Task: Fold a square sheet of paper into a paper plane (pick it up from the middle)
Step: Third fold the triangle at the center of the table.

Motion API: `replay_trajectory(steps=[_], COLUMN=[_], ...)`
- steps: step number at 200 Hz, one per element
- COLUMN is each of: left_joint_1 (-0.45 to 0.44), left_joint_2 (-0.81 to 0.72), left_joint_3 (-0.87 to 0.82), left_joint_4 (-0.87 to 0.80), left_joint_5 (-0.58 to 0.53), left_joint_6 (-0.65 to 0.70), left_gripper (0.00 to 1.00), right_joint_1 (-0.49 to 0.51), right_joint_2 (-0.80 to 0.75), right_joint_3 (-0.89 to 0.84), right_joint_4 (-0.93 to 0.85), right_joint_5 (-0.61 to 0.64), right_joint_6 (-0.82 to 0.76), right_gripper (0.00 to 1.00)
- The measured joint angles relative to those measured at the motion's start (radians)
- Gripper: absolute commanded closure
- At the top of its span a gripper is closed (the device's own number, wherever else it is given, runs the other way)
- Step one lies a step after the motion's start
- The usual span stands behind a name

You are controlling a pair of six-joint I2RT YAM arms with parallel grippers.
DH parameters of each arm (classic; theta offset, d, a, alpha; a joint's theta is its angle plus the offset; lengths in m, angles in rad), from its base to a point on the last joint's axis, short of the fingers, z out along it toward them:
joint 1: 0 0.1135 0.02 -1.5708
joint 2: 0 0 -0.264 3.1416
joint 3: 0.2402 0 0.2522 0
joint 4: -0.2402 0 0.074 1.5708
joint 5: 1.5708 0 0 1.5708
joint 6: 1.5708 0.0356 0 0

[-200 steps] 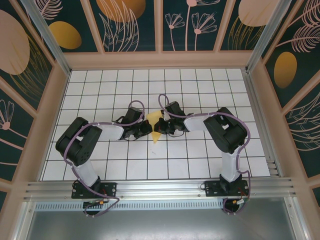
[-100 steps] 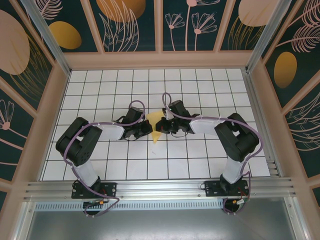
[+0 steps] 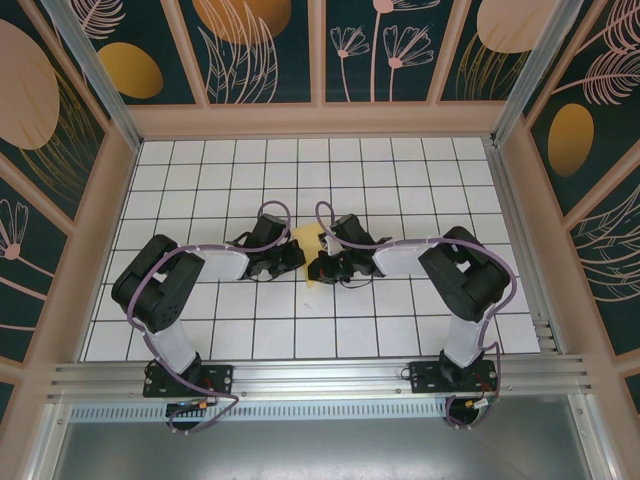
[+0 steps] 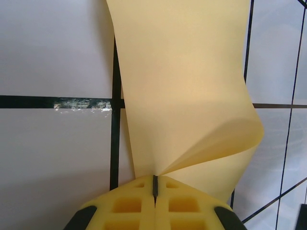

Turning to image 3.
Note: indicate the yellow cloth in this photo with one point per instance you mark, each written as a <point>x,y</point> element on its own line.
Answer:
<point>307,245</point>

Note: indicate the long aluminium mounting rail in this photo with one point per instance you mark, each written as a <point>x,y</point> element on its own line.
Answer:
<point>320,372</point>

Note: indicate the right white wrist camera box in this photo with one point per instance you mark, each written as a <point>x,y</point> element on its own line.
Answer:
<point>331,245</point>

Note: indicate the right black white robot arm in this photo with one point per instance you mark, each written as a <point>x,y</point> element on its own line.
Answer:
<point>465,285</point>

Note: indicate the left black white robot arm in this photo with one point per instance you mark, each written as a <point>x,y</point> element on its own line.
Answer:
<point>150,295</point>

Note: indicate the aluminium frame post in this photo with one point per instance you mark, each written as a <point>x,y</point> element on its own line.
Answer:
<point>100,75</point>
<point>532,75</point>

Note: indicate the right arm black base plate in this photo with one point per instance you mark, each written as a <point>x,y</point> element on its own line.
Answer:
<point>422,377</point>

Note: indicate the small circuit board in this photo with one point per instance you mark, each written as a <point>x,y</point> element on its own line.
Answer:
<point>187,406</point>
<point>480,404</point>

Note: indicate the grey metal shelf panel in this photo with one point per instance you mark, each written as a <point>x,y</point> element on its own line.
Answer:
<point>320,450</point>

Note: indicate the aluminium side rail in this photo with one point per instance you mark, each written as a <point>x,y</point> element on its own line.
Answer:
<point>506,200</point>

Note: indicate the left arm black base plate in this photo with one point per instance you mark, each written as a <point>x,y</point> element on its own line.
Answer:
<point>220,380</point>

